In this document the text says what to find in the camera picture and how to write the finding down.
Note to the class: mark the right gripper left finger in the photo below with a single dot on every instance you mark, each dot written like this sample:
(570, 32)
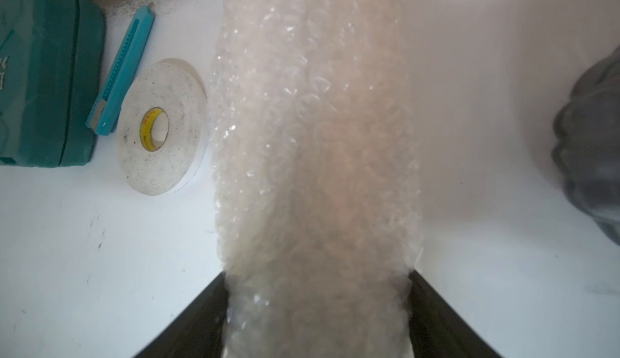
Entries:
(198, 330)

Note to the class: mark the pink grey glass vase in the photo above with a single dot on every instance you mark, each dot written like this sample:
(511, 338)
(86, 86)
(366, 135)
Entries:
(587, 149)

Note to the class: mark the bubble clear cylinder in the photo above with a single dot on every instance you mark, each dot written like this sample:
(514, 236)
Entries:
(316, 175)

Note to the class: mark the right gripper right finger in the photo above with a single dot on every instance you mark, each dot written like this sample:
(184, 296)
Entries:
(436, 330)

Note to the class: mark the green plastic tool case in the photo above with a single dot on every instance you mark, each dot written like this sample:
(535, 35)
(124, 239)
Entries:
(51, 53)

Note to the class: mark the silver compact disc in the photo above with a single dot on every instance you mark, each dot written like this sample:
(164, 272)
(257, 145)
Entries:
(162, 132)

